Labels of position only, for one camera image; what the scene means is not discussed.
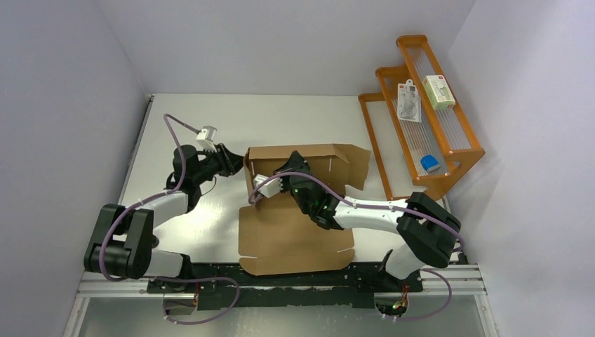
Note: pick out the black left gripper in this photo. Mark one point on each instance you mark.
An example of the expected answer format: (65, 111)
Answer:
(229, 162)

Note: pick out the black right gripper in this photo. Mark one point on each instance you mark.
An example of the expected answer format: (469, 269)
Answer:
(295, 162)

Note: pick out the brown cardboard box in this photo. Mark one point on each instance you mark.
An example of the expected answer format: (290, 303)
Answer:
(275, 237)

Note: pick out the orange wooden tiered rack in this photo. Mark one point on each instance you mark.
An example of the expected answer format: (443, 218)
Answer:
(445, 134)

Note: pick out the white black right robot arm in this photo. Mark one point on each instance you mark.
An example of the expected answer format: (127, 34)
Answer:
(429, 232)

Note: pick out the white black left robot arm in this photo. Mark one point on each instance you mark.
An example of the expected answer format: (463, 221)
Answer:
(123, 246)

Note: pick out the white green product box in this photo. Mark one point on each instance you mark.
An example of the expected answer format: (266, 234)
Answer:
(438, 91)

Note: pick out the blue small object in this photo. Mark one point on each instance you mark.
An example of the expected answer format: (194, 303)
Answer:
(430, 163)

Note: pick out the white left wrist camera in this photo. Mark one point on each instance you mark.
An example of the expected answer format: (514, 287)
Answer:
(205, 138)

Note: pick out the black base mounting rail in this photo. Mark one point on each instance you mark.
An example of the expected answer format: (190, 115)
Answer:
(355, 285)

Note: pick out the clear packaged cable bag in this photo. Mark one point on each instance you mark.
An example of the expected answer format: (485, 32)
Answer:
(408, 102)

